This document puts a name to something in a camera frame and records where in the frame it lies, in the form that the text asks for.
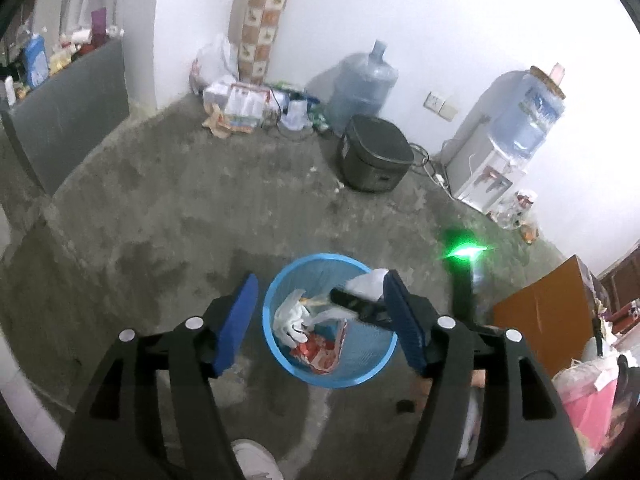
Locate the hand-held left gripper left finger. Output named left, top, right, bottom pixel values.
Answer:
left=57, top=272, right=261, bottom=480

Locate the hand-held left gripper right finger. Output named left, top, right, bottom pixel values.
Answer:
left=382, top=269, right=587, bottom=480

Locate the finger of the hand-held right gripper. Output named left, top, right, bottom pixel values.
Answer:
left=329, top=286, right=396, bottom=332

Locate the clear white plastic bag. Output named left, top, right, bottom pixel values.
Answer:
left=310, top=267, right=390, bottom=322

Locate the blue plastic wastebasket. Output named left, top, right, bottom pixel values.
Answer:
left=262, top=253, right=399, bottom=388

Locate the red snack bag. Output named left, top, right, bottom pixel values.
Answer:
left=290, top=320, right=349, bottom=372

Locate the pink trash bin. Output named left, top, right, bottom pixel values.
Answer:
left=552, top=357, right=621, bottom=461

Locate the clear plastic jar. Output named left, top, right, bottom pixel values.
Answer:
left=510, top=189, right=537, bottom=226

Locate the white water dispenser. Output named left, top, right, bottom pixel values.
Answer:
left=447, top=140, right=531, bottom=213

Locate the person's white shoe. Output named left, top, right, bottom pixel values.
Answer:
left=232, top=439, right=283, bottom=480

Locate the black rice cooker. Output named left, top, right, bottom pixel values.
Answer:
left=336, top=114, right=416, bottom=193

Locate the large blue water jug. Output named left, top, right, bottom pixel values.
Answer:
left=325, top=40, right=399, bottom=136

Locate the pile of paper packets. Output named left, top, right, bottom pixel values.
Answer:
left=202, top=80, right=273, bottom=138

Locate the white plastic shopping bag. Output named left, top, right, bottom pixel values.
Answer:
left=189, top=34, right=240, bottom=96

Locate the grey cabinet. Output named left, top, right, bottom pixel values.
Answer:
left=0, top=37, right=132, bottom=196

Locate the patterned rolled mat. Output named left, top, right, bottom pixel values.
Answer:
left=239, top=0, right=303, bottom=86

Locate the blue detergent bottle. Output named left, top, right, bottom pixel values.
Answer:
left=22, top=35, right=51, bottom=90

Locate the purple box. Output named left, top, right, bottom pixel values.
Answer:
left=90, top=7, right=108, bottom=43

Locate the white power cable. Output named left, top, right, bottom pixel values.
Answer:
left=410, top=142, right=451, bottom=191

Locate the wall socket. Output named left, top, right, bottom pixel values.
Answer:
left=424, top=91, right=458, bottom=121

